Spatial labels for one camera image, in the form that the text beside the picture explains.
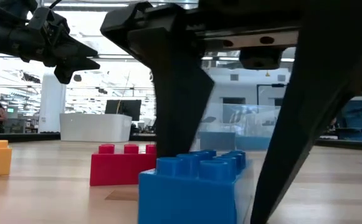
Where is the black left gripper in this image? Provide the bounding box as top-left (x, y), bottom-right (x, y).
top-left (27, 23), bottom-right (101, 85)

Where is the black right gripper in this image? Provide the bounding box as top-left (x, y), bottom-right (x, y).
top-left (100, 0), bottom-right (306, 71)

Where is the red toy building block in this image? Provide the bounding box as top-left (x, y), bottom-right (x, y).
top-left (89, 143), bottom-right (158, 187)

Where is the dark blue equipment rack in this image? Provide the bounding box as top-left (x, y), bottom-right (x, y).
top-left (333, 99), bottom-right (362, 141)

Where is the white building pillar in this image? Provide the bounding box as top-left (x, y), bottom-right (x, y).
top-left (38, 72), bottom-right (67, 134)

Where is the black computer monitor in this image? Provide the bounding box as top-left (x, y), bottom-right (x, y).
top-left (105, 99), bottom-right (142, 122)

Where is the clear plastic bin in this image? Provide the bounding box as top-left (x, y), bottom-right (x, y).
top-left (196, 102), bottom-right (282, 152)

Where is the white plastic bin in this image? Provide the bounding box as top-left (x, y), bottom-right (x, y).
top-left (59, 113), bottom-right (133, 143)

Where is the black metal gantry frame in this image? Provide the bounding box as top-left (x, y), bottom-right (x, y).
top-left (256, 83), bottom-right (289, 106)

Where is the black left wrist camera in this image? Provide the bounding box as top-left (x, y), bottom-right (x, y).
top-left (27, 6), bottom-right (70, 31)

